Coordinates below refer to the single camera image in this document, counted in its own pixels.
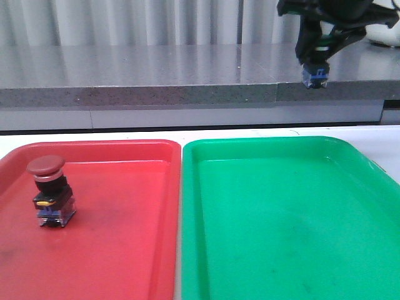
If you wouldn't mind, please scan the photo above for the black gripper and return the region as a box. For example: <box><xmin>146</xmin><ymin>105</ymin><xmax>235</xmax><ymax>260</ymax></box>
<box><xmin>277</xmin><ymin>0</ymin><xmax>399</xmax><ymax>64</ymax></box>

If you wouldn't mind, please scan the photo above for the green mushroom push button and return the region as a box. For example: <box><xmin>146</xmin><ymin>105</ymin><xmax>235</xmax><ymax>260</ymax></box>
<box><xmin>302</xmin><ymin>34</ymin><xmax>330</xmax><ymax>89</ymax></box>

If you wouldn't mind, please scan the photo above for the red mushroom push button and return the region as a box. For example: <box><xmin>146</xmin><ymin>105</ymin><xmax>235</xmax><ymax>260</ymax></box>
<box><xmin>26</xmin><ymin>155</ymin><xmax>76</xmax><ymax>228</ymax></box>

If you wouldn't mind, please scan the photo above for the grey speckled stone counter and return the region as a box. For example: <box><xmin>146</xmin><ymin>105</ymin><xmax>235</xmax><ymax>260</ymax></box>
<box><xmin>1</xmin><ymin>42</ymin><xmax>399</xmax><ymax>133</ymax></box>

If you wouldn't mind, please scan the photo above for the green plastic tray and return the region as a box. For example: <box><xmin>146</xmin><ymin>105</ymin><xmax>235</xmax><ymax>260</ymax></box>
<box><xmin>181</xmin><ymin>136</ymin><xmax>399</xmax><ymax>299</ymax></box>

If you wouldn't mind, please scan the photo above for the red plastic tray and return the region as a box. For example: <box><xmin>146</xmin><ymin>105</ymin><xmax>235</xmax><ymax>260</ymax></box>
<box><xmin>1</xmin><ymin>140</ymin><xmax>181</xmax><ymax>299</ymax></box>

